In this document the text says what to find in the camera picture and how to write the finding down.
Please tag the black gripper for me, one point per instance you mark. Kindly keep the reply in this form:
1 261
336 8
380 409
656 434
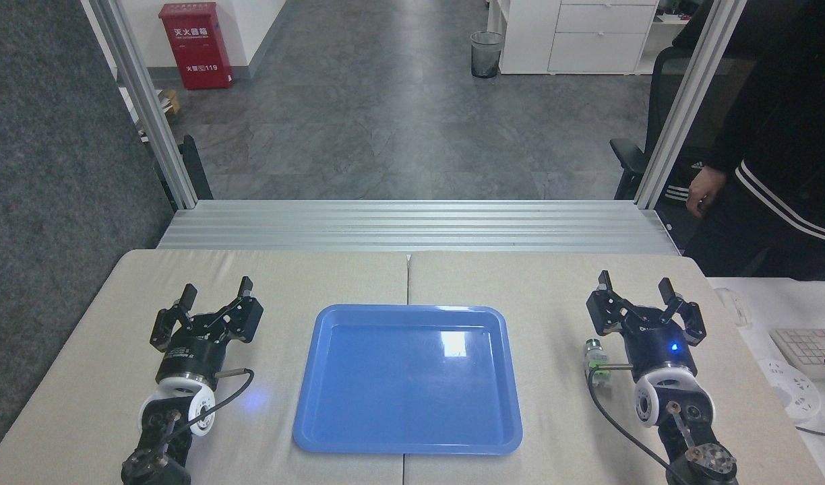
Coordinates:
655 350
190 360

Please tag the green and white switch part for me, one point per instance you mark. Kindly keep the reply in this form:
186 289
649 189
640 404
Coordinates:
594 353

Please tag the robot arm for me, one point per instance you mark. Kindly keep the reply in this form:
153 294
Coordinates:
183 401
672 397

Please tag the blue plastic tray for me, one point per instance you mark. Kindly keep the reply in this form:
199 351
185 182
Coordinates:
406 384

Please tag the person's hand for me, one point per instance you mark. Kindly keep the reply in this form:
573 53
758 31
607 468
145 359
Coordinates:
706 188

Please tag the white computer mouse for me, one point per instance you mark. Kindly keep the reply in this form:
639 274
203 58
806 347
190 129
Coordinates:
732 306

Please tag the beige table mat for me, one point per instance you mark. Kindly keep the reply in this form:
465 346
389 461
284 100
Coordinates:
102 377
554 289

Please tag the black stand foot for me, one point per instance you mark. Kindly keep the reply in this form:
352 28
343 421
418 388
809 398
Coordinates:
195 168

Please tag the white keyboard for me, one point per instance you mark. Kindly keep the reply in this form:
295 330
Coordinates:
807 347

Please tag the white power strip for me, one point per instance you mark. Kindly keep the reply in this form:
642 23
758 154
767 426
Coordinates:
793 391

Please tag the grey felt partition panel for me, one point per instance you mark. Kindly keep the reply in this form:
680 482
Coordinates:
55 202

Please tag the small cardboard box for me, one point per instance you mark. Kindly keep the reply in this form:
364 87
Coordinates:
170 101

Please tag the black office chair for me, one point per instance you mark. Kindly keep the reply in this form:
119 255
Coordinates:
665 87

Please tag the red fire extinguisher box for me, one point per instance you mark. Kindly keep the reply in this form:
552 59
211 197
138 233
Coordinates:
197 47

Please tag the white drawer cabinet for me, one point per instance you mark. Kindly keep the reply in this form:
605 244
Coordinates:
588 40

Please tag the black mesh waste bin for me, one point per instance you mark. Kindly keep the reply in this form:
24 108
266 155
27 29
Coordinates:
486 54

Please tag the silver aluminium post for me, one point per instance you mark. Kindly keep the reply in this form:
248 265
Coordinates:
682 114
149 114

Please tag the silver aluminium rail platform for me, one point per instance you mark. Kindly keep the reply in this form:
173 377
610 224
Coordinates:
419 225

